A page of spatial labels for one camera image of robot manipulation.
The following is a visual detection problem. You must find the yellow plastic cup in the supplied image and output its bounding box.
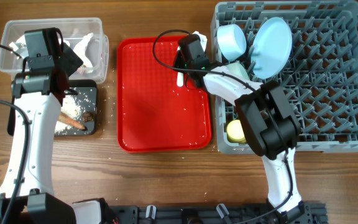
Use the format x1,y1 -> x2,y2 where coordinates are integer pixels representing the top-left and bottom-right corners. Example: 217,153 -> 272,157
226,119 -> 246,144

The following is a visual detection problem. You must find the light blue plate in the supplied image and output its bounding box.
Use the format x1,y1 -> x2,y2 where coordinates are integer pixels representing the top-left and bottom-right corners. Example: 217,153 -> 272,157
250,17 -> 292,79

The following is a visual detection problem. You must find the white napkin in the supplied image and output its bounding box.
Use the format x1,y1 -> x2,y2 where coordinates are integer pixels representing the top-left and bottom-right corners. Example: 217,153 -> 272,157
9,32 -> 94,68

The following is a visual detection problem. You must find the white rice pile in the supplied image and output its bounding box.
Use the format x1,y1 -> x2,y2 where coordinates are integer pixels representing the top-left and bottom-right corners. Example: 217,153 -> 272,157
55,95 -> 83,134

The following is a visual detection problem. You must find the red serving tray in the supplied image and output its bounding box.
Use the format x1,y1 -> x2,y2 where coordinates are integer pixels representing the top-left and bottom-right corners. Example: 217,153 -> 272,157
116,36 -> 212,153

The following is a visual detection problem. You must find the light blue bowl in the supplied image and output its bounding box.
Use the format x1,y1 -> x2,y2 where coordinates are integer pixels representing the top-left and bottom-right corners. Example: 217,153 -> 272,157
217,24 -> 247,62

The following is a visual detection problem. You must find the black waste tray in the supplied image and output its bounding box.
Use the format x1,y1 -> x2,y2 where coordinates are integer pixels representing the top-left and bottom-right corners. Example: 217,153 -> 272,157
55,80 -> 98,136

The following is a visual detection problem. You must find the brown food scrap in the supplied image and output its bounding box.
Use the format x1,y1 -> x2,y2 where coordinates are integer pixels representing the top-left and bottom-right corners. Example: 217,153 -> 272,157
82,111 -> 95,123

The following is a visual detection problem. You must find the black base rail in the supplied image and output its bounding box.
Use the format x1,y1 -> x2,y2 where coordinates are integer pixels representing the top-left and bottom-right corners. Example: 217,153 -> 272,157
110,202 -> 329,224

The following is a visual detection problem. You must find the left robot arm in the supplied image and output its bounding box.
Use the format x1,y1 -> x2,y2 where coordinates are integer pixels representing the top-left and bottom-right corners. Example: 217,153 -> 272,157
0,27 -> 116,223

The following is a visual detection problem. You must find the white plastic spoon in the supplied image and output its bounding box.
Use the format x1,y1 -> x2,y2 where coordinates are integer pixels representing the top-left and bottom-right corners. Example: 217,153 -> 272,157
177,72 -> 184,87

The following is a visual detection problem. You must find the mint green bowl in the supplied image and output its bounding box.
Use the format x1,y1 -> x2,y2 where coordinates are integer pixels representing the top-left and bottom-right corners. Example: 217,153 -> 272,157
226,62 -> 250,80

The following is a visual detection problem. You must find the grey dishwasher rack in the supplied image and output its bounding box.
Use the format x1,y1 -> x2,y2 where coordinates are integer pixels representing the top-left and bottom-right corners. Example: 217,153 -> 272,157
210,1 -> 358,152

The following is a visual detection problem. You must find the brown carrot stick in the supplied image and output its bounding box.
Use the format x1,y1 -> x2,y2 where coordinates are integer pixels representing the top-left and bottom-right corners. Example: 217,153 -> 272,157
58,112 -> 86,131

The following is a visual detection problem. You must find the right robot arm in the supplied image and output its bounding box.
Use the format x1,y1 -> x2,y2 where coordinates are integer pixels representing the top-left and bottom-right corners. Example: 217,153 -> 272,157
170,31 -> 302,223

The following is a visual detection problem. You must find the clear plastic bin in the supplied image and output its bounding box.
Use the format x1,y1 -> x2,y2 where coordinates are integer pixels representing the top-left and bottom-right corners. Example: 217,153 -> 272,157
0,17 -> 109,84

